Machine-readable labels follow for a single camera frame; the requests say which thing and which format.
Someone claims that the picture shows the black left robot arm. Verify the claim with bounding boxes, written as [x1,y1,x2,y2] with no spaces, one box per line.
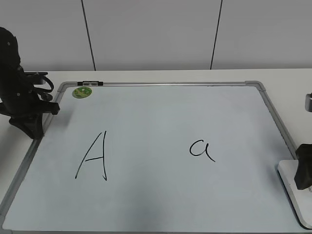
[0,27,60,139]

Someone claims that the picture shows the white board eraser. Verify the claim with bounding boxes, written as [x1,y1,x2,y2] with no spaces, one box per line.
[277,160,312,229]

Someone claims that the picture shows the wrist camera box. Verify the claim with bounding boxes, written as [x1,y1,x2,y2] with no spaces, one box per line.
[305,93,312,112]
[25,72,48,85]

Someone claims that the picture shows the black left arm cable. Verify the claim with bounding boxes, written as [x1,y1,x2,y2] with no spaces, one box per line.
[33,75,54,102]

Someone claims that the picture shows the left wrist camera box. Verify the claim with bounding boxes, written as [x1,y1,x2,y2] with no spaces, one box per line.
[25,72,48,85]

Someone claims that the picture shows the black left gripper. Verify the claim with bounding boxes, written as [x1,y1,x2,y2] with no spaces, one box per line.
[0,70,60,139]

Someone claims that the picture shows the white board with grey frame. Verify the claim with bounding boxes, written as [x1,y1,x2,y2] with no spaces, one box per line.
[1,82,307,233]

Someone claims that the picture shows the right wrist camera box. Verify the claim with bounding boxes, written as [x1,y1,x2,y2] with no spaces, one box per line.
[305,93,312,112]

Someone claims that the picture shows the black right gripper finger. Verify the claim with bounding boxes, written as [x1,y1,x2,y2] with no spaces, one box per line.
[294,144,312,190]

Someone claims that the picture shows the round green magnet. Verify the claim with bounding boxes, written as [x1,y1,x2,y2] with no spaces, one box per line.
[72,87,92,99]

